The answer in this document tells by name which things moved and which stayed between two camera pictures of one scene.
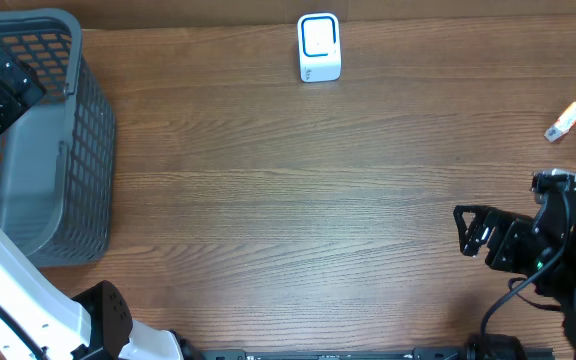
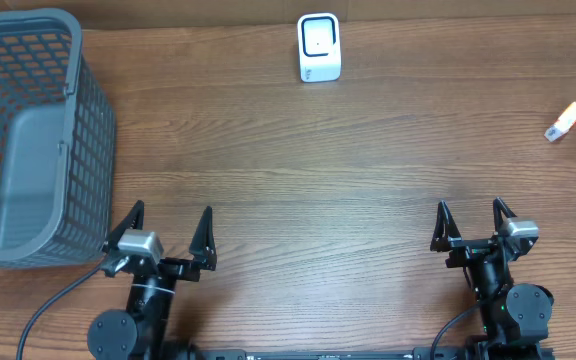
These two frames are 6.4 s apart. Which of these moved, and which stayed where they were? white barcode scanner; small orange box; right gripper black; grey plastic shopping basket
Moved: right gripper black
Stayed: grey plastic shopping basket; white barcode scanner; small orange box
